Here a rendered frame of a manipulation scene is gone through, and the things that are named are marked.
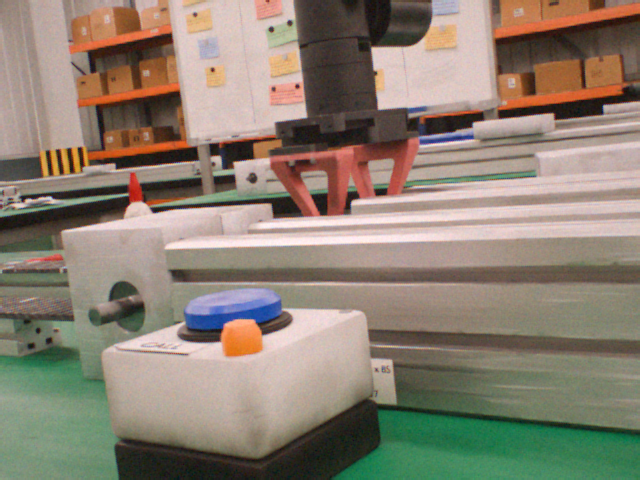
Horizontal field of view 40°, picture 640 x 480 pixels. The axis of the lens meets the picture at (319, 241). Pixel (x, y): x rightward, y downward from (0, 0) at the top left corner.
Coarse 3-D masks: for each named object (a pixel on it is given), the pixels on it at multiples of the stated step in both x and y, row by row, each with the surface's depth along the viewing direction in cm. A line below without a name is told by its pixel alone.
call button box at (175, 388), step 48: (144, 336) 37; (192, 336) 34; (288, 336) 33; (336, 336) 35; (144, 384) 34; (192, 384) 32; (240, 384) 31; (288, 384) 32; (336, 384) 35; (144, 432) 34; (192, 432) 33; (240, 432) 31; (288, 432) 32; (336, 432) 35
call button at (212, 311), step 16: (256, 288) 37; (192, 304) 35; (208, 304) 35; (224, 304) 34; (240, 304) 34; (256, 304) 34; (272, 304) 35; (192, 320) 35; (208, 320) 34; (224, 320) 34; (256, 320) 34
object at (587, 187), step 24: (408, 192) 70; (432, 192) 69; (456, 192) 61; (480, 192) 59; (504, 192) 57; (528, 192) 56; (552, 192) 55; (576, 192) 54; (600, 192) 54; (624, 192) 53
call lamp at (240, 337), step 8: (240, 320) 32; (248, 320) 32; (224, 328) 32; (232, 328) 31; (240, 328) 31; (248, 328) 31; (256, 328) 32; (224, 336) 31; (232, 336) 31; (240, 336) 31; (248, 336) 31; (256, 336) 31; (224, 344) 31; (232, 344) 31; (240, 344) 31; (248, 344) 31; (256, 344) 31; (224, 352) 32; (232, 352) 31; (240, 352) 31; (248, 352) 31; (256, 352) 31
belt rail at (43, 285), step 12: (0, 276) 97; (12, 276) 96; (24, 276) 94; (36, 276) 93; (48, 276) 92; (60, 276) 91; (0, 288) 97; (12, 288) 96; (24, 288) 95; (36, 288) 93; (48, 288) 92; (60, 288) 91
